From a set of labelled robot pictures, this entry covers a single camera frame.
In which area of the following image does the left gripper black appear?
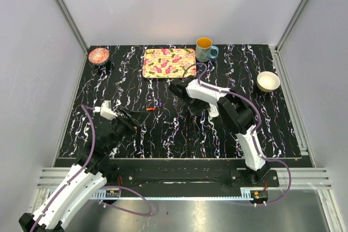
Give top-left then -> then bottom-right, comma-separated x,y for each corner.
105,106 -> 150,153

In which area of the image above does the white remote control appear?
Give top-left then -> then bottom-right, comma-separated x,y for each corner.
208,104 -> 219,118

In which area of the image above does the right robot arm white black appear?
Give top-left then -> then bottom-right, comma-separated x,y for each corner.
169,77 -> 270,186

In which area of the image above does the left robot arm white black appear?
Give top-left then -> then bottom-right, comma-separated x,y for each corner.
18,105 -> 149,231

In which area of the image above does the floral yellow tray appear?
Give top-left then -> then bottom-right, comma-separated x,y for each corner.
142,48 -> 196,79

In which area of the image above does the blue mug yellow inside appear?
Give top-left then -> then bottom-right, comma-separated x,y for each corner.
195,37 -> 219,62

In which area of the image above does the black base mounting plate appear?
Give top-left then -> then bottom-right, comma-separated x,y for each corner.
115,168 -> 279,188

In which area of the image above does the red patterned bowl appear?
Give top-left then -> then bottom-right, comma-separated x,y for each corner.
88,47 -> 110,65

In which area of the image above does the cream white bowl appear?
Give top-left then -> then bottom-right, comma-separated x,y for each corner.
257,71 -> 281,92

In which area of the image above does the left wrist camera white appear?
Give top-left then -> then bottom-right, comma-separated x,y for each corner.
93,100 -> 118,121

